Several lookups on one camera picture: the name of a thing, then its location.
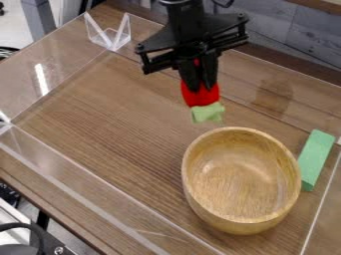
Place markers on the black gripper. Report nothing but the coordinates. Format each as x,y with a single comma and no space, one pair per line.
185,42

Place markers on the red plush fruit green stem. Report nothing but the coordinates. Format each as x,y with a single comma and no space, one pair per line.
207,109

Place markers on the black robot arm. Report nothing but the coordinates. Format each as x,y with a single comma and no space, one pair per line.
185,9

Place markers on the wooden bowl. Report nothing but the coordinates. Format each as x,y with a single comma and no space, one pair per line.
241,179

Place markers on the green rectangular block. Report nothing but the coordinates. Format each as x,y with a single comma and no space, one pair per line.
312,158

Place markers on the clear acrylic corner bracket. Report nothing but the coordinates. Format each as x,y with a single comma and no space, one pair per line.
109,38

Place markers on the clear acrylic enclosure wall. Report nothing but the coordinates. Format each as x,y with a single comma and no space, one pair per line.
93,138

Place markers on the black metal base plate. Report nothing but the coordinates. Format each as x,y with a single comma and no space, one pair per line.
54,246

